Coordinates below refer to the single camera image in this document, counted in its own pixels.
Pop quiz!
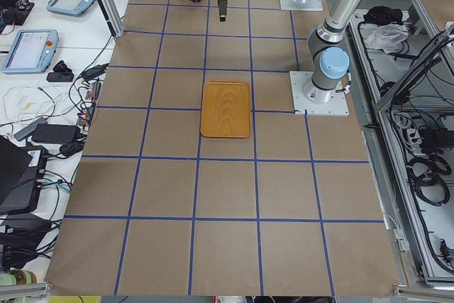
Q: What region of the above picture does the wooden rectangular tray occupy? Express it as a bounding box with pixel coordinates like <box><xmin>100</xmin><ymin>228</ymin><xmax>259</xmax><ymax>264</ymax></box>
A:
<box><xmin>200</xmin><ymin>80</ymin><xmax>250</xmax><ymax>138</ymax></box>

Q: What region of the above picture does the black power adapter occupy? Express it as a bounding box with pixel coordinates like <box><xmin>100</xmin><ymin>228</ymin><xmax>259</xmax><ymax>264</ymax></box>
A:
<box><xmin>31</xmin><ymin>123</ymin><xmax>80</xmax><ymax>144</ymax></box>

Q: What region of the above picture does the black laptop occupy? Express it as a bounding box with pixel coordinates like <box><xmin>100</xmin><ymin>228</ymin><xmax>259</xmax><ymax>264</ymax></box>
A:
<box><xmin>1</xmin><ymin>137</ymin><xmax>48</xmax><ymax>215</ymax></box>

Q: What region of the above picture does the lower blue teach pendant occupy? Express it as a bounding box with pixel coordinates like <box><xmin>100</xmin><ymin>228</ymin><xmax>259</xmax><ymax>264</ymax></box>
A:
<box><xmin>1</xmin><ymin>29</ymin><xmax>59</xmax><ymax>74</ymax></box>

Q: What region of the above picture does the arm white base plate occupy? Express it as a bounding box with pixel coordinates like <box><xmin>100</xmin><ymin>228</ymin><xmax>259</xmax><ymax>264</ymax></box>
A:
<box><xmin>279</xmin><ymin>0</ymin><xmax>323</xmax><ymax>11</ymax></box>
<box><xmin>289</xmin><ymin>71</ymin><xmax>349</xmax><ymax>116</ymax></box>

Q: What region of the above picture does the crumpled white and black cloth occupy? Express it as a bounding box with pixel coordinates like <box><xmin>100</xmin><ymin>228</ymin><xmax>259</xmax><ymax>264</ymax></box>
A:
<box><xmin>363</xmin><ymin>6</ymin><xmax>409</xmax><ymax>54</ymax></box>

